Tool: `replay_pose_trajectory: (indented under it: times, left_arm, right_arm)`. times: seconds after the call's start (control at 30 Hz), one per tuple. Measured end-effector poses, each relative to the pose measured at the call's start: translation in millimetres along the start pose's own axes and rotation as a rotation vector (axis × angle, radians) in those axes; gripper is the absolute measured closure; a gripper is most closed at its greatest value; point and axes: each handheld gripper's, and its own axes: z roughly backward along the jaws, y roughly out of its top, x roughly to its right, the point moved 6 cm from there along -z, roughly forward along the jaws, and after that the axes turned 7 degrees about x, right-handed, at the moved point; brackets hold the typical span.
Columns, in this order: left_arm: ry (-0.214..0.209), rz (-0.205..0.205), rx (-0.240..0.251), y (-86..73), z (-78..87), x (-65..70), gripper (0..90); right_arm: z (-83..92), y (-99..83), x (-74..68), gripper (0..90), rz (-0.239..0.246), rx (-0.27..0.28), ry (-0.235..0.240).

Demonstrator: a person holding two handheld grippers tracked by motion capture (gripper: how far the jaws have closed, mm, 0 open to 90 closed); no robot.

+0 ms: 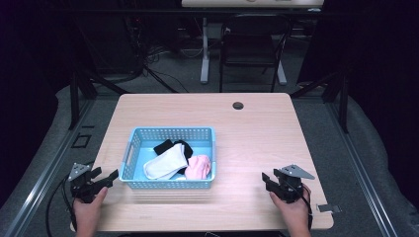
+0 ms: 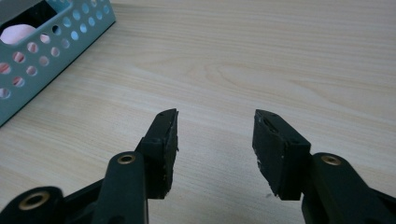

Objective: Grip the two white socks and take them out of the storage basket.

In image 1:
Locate black metal stand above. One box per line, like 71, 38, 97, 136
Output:
290, 67, 351, 134
67, 70, 129, 131

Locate metal bracket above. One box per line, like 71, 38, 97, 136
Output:
315, 202, 343, 214

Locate bundle of floor cables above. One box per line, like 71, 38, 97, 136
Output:
125, 19, 206, 95

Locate pink sock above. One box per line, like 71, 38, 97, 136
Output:
184, 154, 212, 181

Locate person's right hand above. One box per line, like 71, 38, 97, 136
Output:
269, 185, 312, 237

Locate black sock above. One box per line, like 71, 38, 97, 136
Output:
152, 138, 195, 176

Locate black cable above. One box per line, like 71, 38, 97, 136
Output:
290, 185, 314, 231
44, 177, 77, 237

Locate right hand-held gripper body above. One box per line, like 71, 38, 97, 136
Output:
274, 164, 316, 204

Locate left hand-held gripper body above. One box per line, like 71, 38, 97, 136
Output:
67, 162, 107, 204

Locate black folding chair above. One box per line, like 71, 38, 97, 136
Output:
218, 13, 293, 94

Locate white sock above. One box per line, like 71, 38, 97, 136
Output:
142, 142, 189, 181

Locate person's left hand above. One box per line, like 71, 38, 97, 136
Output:
72, 187, 109, 237

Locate blue plastic basket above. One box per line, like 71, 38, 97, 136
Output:
119, 126, 217, 191

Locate white desk with legs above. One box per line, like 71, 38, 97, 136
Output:
181, 0, 325, 86

